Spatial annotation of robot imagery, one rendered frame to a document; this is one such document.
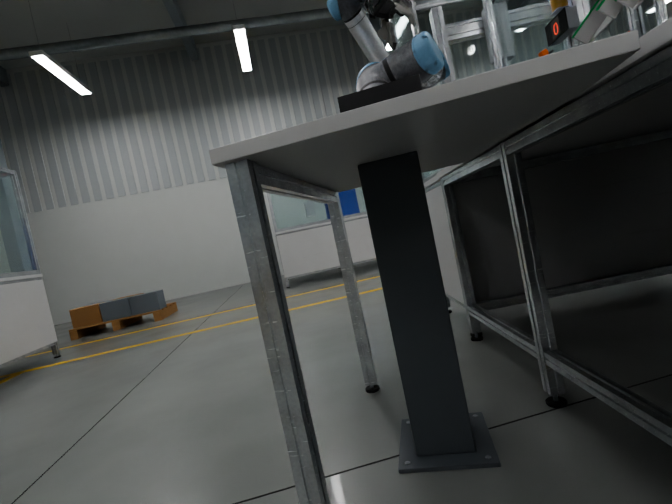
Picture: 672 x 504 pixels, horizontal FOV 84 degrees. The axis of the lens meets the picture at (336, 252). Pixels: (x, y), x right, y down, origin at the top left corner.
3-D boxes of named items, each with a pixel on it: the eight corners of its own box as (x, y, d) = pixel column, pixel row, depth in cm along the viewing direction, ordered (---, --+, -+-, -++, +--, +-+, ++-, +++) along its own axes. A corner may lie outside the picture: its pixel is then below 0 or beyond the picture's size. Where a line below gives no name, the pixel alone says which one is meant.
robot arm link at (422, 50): (398, 96, 110) (419, 96, 158) (446, 64, 103) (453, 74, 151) (378, 57, 108) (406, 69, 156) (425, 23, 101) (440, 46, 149)
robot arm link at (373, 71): (370, 125, 119) (367, 103, 128) (408, 100, 113) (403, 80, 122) (348, 95, 112) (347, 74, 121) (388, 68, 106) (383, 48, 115)
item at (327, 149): (211, 165, 69) (208, 149, 69) (324, 195, 157) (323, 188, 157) (641, 48, 54) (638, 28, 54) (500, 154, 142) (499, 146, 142)
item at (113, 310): (71, 340, 511) (64, 311, 509) (99, 328, 590) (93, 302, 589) (162, 320, 527) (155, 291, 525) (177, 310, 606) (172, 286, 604)
